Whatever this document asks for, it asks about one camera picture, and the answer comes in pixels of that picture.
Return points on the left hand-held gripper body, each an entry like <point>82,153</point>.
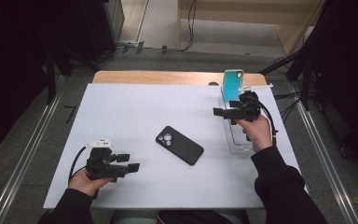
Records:
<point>101,166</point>

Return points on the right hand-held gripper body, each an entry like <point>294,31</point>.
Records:
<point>248,107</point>

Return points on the glossy phone case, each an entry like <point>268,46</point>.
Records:
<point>231,84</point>

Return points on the clear plastic packaging tray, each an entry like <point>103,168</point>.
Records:
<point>237,144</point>

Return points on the person's left hand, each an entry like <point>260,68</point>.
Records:
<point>82,183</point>

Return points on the person's right hand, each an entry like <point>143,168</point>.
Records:
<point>259,133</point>

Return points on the small dark round thing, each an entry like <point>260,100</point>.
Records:
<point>213,83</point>

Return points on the white board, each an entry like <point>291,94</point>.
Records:
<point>121,118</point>

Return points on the black phone case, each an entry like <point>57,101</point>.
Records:
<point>180,146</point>

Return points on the wooden table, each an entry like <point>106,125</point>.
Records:
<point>167,77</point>

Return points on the black metal stand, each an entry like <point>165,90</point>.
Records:
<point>306,81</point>
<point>51,77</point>

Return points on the dark red garment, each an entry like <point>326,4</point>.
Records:
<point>199,217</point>

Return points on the light wooden furniture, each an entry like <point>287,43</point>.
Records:
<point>245,9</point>

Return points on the dark curtain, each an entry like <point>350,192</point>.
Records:
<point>12,62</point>
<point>348,62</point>

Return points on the black cabinet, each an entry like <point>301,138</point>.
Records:
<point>101,28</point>

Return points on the metal floor rail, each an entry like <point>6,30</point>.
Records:
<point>323,158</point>
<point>28,155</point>

